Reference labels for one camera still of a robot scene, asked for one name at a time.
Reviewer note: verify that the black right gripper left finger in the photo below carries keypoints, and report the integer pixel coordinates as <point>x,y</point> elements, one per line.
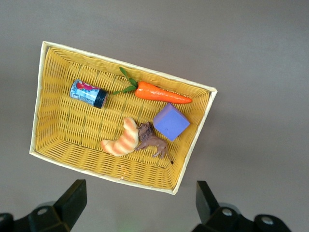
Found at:
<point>58,217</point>

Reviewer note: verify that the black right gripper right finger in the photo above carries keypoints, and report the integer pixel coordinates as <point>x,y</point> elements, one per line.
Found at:
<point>217,220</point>

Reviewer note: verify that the yellow wicker basket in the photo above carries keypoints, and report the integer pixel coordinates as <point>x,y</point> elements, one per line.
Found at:
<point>72,125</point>

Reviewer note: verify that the toy croissant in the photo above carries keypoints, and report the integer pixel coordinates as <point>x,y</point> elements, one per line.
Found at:
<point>125,142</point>

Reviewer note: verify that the brown toy lion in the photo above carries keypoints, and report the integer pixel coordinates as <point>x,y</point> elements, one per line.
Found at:
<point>152,141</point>

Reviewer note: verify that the purple cube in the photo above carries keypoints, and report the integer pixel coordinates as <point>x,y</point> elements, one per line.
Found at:
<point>171,123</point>

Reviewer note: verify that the small black-lidded can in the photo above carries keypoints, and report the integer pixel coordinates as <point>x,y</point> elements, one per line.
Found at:
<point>87,94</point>

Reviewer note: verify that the orange toy carrot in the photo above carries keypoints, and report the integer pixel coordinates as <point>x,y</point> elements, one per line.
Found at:
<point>157,93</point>

